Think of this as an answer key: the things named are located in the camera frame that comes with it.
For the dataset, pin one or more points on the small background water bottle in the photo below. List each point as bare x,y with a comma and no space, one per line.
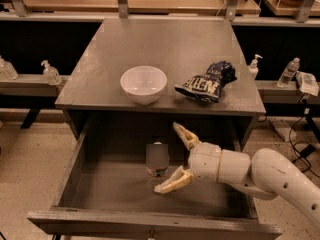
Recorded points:
288,73

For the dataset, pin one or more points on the clear plastic water bottle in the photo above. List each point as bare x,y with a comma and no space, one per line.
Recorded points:
157,159

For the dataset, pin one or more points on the white sanitizer pump bottle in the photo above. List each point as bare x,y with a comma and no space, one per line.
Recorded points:
253,66

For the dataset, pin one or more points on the low grey bench left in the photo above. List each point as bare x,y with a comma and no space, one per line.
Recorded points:
31,92

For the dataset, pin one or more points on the dark blue chip bag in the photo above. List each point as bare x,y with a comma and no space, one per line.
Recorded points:
207,87

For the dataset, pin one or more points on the clear bottle far left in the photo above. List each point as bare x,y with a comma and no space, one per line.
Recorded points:
7,69

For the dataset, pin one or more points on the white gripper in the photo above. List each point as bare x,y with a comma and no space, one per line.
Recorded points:
205,161

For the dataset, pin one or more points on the white bowl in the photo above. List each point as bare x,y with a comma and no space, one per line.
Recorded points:
143,84

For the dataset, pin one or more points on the clear sanitizer pump bottle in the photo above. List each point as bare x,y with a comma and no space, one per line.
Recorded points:
51,74

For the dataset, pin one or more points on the white power strip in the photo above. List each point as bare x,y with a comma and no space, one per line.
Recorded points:
283,129

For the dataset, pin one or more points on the grey wooden cabinet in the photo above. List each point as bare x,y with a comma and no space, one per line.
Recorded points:
182,48

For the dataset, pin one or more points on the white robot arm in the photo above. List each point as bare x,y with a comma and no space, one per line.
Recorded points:
266,174

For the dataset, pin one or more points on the crumpled white paper bag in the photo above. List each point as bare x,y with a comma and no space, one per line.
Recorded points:
307,83

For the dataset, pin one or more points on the open grey top drawer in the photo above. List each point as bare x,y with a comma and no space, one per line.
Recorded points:
106,192

